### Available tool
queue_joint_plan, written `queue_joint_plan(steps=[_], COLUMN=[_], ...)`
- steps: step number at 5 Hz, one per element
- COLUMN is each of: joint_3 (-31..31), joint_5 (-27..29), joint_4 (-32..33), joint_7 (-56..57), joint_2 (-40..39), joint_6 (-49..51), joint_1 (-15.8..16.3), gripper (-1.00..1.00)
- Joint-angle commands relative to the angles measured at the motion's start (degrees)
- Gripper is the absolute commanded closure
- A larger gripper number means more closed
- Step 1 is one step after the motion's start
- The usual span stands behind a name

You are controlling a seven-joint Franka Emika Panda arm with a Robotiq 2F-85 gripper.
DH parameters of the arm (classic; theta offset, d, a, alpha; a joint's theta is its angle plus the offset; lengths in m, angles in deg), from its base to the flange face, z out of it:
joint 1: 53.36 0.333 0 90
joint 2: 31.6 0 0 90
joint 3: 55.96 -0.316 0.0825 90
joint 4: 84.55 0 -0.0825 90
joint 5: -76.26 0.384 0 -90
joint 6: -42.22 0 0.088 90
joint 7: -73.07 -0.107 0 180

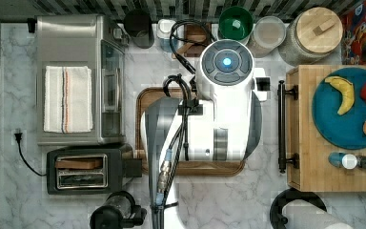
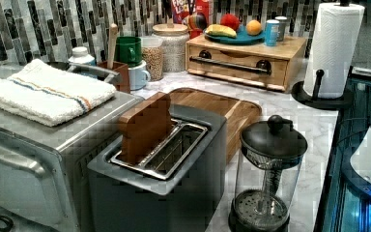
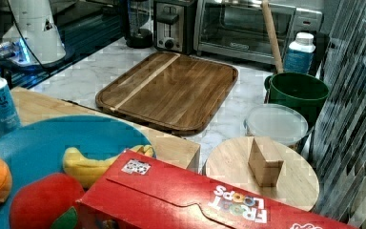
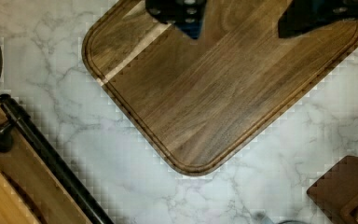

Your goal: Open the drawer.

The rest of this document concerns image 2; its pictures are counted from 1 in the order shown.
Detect teal plate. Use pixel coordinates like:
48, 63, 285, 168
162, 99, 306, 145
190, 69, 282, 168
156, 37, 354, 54
203, 26, 265, 45

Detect green mug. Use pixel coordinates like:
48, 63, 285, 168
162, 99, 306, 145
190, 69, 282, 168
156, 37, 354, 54
114, 36, 142, 68

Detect grey shaker can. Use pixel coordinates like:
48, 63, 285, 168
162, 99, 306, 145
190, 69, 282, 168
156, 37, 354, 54
275, 15, 288, 42

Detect wooden cutting board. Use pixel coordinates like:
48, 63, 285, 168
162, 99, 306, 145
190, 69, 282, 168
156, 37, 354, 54
169, 87, 262, 163

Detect wooden toast slice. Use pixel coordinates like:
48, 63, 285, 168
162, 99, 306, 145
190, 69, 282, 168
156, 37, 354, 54
117, 92, 173, 164

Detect black paper towel holder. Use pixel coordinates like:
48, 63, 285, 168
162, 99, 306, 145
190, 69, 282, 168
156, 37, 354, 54
291, 70, 354, 110

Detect clear jar of grains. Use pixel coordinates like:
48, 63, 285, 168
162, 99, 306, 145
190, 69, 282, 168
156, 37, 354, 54
141, 36, 163, 81

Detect white paper towel roll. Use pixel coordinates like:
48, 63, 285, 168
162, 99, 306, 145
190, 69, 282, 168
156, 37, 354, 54
303, 3, 365, 99

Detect brown wooden utensil box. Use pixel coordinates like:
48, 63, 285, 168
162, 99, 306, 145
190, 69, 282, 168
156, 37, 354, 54
112, 61, 130, 94

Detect wooden drawer box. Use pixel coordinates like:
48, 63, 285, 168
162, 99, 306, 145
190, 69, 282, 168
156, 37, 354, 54
185, 35, 306, 92

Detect white striped towel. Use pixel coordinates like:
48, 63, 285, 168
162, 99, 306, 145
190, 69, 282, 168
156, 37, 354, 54
0, 59, 116, 127

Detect silver toaster oven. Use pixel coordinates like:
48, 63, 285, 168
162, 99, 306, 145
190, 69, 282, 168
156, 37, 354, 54
0, 62, 141, 232

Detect light blue mug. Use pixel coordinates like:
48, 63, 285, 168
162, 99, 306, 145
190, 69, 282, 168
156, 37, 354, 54
128, 61, 151, 91

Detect yellow banana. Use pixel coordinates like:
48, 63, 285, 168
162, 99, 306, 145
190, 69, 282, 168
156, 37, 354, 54
205, 24, 237, 39

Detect large jar wooden lid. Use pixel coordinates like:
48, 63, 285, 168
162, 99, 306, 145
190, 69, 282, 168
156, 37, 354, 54
153, 21, 189, 73

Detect white cap bottle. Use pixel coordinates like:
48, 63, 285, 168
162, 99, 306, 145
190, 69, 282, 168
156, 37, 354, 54
69, 46, 96, 66

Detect red apple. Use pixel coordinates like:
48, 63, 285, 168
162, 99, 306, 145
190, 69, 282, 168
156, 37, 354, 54
220, 14, 241, 31

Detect blue shaker can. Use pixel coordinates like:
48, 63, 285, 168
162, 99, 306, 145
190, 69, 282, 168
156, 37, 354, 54
265, 19, 279, 46

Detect wooden spoon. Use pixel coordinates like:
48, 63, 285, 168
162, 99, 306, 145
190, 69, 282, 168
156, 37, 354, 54
107, 23, 118, 70

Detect red cereal box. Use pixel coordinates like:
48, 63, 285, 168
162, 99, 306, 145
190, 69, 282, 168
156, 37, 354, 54
170, 0, 214, 39

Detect orange fruit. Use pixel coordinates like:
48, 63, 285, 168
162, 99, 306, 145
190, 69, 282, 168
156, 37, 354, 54
245, 19, 262, 36

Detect black two-slot toaster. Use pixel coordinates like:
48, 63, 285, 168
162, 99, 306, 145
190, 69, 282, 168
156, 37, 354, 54
88, 104, 227, 232

